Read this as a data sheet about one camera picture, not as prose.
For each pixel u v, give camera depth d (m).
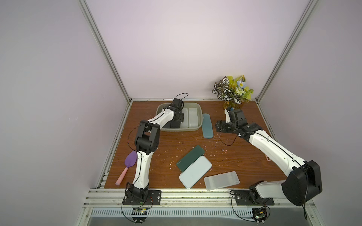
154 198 0.74
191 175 0.79
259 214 0.70
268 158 0.51
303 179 0.40
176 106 0.83
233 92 0.92
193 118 1.07
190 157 0.87
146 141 0.58
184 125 1.03
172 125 1.02
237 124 0.62
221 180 0.78
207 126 1.01
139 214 0.72
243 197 0.73
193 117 1.07
